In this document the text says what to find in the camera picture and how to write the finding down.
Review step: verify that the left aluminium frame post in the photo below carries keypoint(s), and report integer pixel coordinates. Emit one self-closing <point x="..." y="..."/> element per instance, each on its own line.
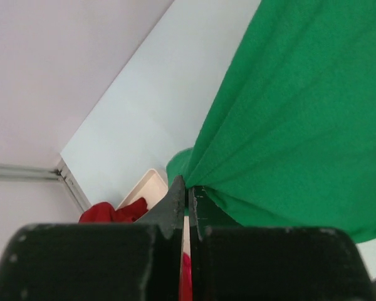
<point x="61" y="174"/>

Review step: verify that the dark red t-shirt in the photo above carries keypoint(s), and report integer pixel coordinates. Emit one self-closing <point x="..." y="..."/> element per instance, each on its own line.
<point x="104" y="212"/>

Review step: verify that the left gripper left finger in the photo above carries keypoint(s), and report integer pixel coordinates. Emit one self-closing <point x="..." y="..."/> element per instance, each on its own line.
<point x="99" y="261"/>

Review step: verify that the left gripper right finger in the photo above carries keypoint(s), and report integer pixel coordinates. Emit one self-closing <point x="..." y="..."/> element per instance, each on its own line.
<point x="232" y="262"/>

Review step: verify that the pink t-shirt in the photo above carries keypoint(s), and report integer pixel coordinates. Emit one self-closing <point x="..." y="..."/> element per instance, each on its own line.
<point x="185" y="289"/>

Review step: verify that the green t-shirt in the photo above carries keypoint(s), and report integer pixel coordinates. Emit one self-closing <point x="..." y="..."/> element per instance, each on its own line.
<point x="290" y="138"/>

